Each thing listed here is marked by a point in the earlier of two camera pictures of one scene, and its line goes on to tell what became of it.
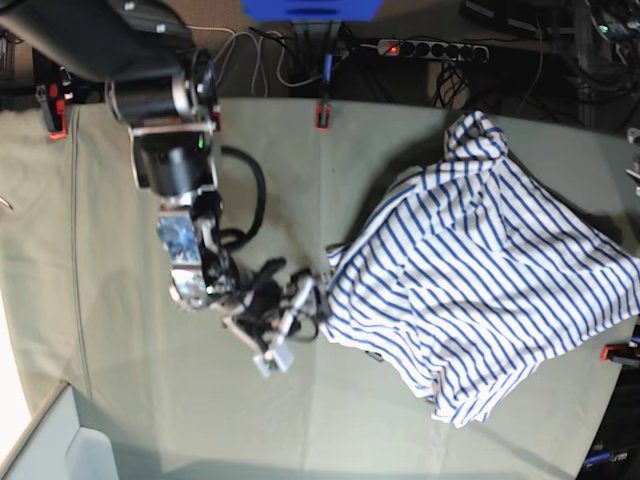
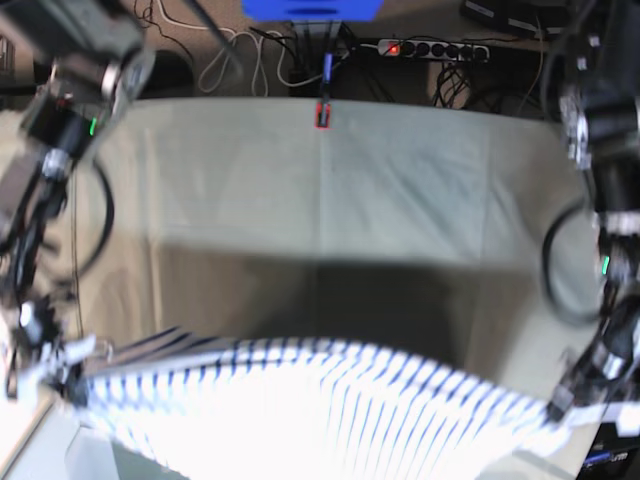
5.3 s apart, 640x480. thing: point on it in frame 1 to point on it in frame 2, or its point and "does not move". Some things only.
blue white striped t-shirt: (470, 277) to (178, 404)
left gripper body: (270, 315) to (44, 352)
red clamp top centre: (319, 125) does not move
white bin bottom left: (58, 448) does not move
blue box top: (313, 10) does not move
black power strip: (432, 49) does not move
